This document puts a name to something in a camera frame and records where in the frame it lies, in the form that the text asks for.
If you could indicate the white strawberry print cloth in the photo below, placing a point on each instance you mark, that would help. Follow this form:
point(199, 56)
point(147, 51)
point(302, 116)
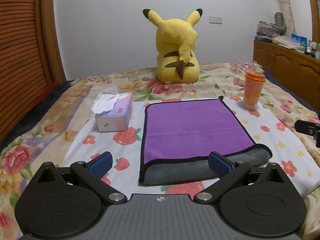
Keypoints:
point(125, 147)

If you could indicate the floral bed blanket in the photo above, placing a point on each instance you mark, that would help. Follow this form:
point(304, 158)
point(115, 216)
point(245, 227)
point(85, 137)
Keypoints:
point(47, 132)

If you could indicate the clutter pile on cabinet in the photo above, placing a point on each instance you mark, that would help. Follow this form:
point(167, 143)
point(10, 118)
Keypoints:
point(277, 33)

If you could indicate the purple tissue box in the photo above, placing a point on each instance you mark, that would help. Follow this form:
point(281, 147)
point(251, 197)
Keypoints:
point(112, 110)

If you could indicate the purple grey microfiber towel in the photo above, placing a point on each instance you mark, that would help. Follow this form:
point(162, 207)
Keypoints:
point(179, 136)

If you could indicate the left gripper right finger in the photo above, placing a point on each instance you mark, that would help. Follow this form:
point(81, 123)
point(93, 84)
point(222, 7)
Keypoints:
point(230, 174)

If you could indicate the orange plastic cup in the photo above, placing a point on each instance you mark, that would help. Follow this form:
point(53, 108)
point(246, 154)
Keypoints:
point(254, 82)

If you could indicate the wooden sideboard cabinet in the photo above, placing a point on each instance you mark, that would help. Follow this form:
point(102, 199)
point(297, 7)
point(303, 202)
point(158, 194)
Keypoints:
point(297, 72)

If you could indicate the wooden slatted wardrobe door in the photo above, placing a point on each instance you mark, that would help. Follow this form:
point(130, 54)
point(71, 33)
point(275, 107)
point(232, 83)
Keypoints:
point(30, 58)

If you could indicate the white wall switch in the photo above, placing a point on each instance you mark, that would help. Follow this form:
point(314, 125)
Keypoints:
point(215, 20)

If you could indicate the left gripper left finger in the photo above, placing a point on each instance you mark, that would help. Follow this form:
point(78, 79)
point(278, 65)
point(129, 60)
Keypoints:
point(89, 175)

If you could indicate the yellow Pikachu plush toy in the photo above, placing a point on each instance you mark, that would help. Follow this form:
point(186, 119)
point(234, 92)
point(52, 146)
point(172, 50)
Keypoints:
point(175, 43)

